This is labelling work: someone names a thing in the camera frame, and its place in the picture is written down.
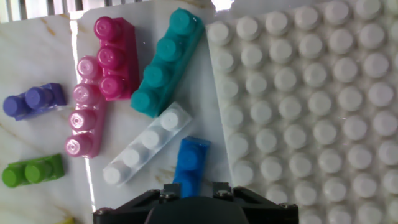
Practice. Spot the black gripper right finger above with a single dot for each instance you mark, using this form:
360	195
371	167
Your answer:
222	188

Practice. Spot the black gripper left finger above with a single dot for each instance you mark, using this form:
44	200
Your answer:
171	189

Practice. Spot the blue four-stud block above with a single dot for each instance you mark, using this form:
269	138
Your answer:
191	161

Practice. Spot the white four-stud block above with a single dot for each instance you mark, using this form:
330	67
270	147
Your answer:
146	143

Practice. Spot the pink four-stud block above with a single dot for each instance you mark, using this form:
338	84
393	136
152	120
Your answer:
84	124

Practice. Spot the white studded baseplate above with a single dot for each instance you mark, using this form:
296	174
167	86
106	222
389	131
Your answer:
311	124

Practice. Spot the yellow two-stud block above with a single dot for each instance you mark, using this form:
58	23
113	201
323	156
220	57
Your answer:
66	221

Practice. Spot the teal four-stud block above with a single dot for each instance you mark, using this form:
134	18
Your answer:
168	62

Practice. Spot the magenta three-stud block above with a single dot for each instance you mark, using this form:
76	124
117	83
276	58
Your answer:
124	62

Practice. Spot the green two-stud block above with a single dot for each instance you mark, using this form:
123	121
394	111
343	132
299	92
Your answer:
34	171

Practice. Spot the purple two-stud block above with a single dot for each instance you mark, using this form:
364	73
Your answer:
37	99

